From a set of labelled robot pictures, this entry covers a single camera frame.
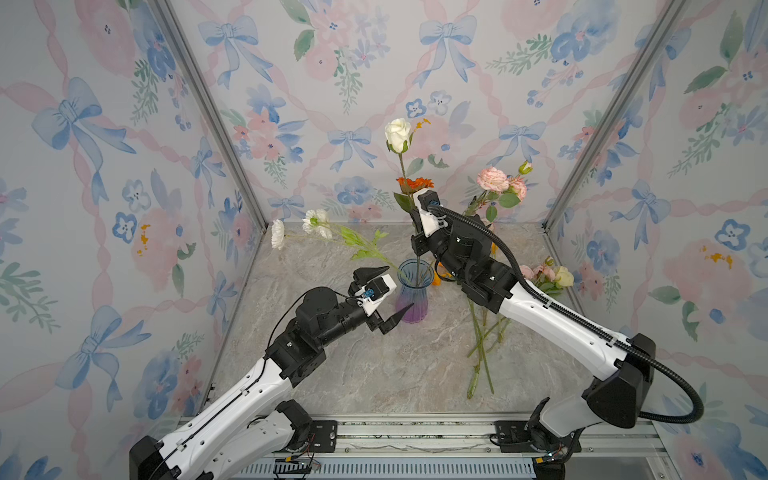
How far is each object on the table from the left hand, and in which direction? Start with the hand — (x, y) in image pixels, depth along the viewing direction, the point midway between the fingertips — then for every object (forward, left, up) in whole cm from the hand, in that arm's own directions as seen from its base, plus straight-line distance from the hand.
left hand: (397, 281), depth 64 cm
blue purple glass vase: (+10, -5, -12) cm, 17 cm away
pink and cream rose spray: (+22, -52, -29) cm, 63 cm away
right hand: (+15, -4, +7) cm, 17 cm away
